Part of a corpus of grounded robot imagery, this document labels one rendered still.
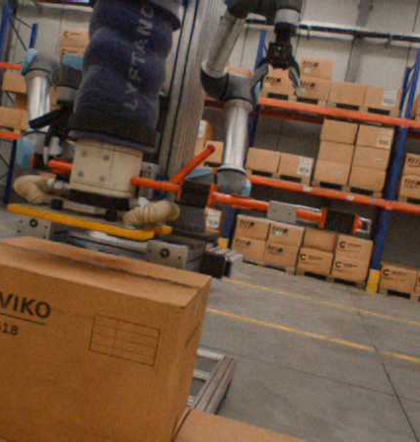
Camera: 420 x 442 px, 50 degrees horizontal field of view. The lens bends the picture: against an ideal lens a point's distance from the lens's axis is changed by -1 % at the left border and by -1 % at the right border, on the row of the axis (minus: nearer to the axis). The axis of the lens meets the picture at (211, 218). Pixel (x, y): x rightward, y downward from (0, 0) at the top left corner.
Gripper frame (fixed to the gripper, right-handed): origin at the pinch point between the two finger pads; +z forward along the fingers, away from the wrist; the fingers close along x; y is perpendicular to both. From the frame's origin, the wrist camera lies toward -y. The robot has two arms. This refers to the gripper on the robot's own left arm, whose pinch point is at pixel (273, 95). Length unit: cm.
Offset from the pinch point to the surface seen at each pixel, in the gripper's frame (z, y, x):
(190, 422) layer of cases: 98, 21, -2
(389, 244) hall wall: 70, -808, 182
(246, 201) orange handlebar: 33.7, 32.6, 2.8
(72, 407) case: 86, 52, -24
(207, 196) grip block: 34.4, 34.4, -6.7
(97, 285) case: 58, 52, -23
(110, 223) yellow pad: 45, 45, -26
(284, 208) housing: 33.7, 32.0, 11.9
